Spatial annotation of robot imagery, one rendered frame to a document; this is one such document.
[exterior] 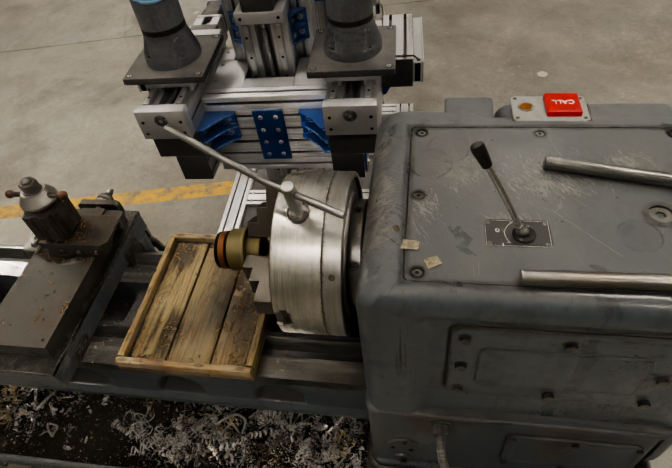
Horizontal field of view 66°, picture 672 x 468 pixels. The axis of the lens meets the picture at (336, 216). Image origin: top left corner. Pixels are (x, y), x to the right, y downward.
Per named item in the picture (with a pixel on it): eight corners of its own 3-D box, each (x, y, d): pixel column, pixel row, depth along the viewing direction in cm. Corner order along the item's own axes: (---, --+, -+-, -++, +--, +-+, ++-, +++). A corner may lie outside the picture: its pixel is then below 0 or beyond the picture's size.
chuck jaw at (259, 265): (302, 255, 97) (289, 308, 89) (305, 271, 101) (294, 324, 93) (245, 252, 99) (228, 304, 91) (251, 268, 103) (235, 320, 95)
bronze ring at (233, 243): (263, 215, 102) (219, 217, 104) (253, 252, 96) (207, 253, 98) (274, 245, 109) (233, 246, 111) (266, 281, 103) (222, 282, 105)
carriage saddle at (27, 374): (150, 225, 141) (141, 209, 137) (68, 388, 110) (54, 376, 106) (51, 221, 146) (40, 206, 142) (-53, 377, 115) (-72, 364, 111)
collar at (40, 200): (64, 187, 116) (57, 177, 114) (46, 213, 110) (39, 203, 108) (32, 186, 117) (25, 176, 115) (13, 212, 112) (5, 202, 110)
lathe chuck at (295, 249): (352, 219, 121) (334, 136, 94) (338, 353, 107) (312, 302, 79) (314, 217, 123) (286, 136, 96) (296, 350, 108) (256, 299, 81)
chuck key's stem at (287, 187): (310, 217, 90) (296, 182, 80) (304, 227, 89) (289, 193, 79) (299, 212, 91) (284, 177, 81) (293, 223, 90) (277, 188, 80)
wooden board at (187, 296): (288, 246, 131) (285, 236, 128) (254, 382, 107) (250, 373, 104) (177, 242, 136) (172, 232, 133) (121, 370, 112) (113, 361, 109)
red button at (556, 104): (575, 101, 98) (577, 91, 96) (581, 120, 94) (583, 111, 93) (542, 101, 99) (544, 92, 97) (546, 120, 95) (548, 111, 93)
